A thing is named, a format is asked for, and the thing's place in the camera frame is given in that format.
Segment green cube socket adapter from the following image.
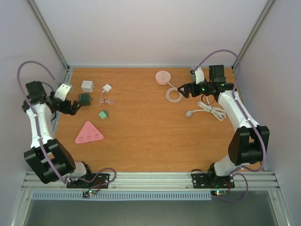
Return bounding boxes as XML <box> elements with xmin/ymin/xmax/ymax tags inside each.
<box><xmin>79</xmin><ymin>93</ymin><xmax>93</xmax><ymax>106</ymax></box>

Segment white cube socket adapter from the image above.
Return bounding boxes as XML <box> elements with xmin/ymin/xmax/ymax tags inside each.
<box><xmin>81</xmin><ymin>80</ymin><xmax>95</xmax><ymax>93</ymax></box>

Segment light green plug adapter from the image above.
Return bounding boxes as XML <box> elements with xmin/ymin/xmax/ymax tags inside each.
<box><xmin>98</xmin><ymin>110</ymin><xmax>109</xmax><ymax>120</ymax></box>

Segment pink triangular power strip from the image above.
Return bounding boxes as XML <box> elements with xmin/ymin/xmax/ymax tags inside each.
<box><xmin>75</xmin><ymin>121</ymin><xmax>104</xmax><ymax>144</ymax></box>

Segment white usb charger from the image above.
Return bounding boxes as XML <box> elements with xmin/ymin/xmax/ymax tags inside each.
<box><xmin>102</xmin><ymin>84</ymin><xmax>112</xmax><ymax>93</ymax></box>

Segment round pink power strip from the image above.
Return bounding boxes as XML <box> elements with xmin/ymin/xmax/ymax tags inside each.
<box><xmin>155</xmin><ymin>71</ymin><xmax>171</xmax><ymax>85</ymax></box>

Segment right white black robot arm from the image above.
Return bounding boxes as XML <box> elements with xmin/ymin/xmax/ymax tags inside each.
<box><xmin>178</xmin><ymin>65</ymin><xmax>269</xmax><ymax>188</ymax></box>

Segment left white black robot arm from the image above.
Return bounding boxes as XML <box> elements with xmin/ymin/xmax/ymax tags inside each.
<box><xmin>22</xmin><ymin>81</ymin><xmax>95</xmax><ymax>187</ymax></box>

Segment left controller board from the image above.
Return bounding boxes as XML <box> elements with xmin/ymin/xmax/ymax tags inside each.
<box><xmin>82</xmin><ymin>190</ymin><xmax>98</xmax><ymax>199</ymax></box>

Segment controller board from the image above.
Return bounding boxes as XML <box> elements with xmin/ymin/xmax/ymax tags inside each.
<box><xmin>211</xmin><ymin>190</ymin><xmax>229</xmax><ymax>196</ymax></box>
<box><xmin>82</xmin><ymin>190</ymin><xmax>98</xmax><ymax>199</ymax></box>

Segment right controller board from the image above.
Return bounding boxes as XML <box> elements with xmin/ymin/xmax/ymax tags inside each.
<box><xmin>211</xmin><ymin>190</ymin><xmax>229</xmax><ymax>196</ymax></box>

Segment pink power strip cable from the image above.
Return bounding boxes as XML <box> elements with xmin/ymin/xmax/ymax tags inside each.
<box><xmin>166</xmin><ymin>82</ymin><xmax>184</xmax><ymax>103</ymax></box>

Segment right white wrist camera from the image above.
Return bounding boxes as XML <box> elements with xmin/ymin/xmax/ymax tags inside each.
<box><xmin>190</xmin><ymin>67</ymin><xmax>205</xmax><ymax>84</ymax></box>

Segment white power cord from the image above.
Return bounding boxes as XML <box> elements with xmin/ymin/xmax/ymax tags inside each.
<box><xmin>185</xmin><ymin>96</ymin><xmax>227</xmax><ymax>121</ymax></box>

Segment pink usb cable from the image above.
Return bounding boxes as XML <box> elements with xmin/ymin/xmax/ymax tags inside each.
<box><xmin>98</xmin><ymin>91</ymin><xmax>115</xmax><ymax>105</ymax></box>

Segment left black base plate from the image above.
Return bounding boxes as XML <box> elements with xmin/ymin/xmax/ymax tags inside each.
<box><xmin>66</xmin><ymin>173</ymin><xmax>110</xmax><ymax>189</ymax></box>

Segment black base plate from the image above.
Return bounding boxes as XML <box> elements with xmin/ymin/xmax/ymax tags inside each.
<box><xmin>192</xmin><ymin>173</ymin><xmax>235</xmax><ymax>189</ymax></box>
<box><xmin>66</xmin><ymin>173</ymin><xmax>110</xmax><ymax>189</ymax></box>

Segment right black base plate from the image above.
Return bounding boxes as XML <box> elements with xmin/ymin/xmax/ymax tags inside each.
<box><xmin>192</xmin><ymin>173</ymin><xmax>235</xmax><ymax>189</ymax></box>

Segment grey slotted cable duct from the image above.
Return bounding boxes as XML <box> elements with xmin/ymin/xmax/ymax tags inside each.
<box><xmin>32</xmin><ymin>191</ymin><xmax>212</xmax><ymax>201</ymax></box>

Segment aluminium front rail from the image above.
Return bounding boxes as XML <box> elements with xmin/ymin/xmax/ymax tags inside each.
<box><xmin>21</xmin><ymin>171</ymin><xmax>280</xmax><ymax>191</ymax></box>

